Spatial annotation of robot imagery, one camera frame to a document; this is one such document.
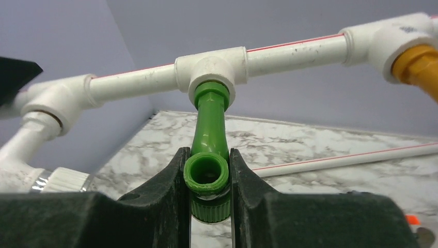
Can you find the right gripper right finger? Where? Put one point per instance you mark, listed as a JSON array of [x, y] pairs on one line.
[[264, 217]]

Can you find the white plastic faucet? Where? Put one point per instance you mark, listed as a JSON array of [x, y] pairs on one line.
[[34, 161]]

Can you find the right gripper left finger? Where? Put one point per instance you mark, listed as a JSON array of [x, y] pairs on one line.
[[155, 214]]

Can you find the orange yellow faucet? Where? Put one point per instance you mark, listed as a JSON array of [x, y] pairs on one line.
[[417, 66]]

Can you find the black orange marker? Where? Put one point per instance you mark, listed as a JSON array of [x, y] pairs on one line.
[[412, 220]]

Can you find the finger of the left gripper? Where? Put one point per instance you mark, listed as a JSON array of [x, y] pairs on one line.
[[15, 74]]

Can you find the white PVC pipe frame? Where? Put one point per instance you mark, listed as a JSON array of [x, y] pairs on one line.
[[50, 109]]

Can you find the green faucet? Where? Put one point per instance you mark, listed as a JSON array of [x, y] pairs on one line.
[[206, 172]]

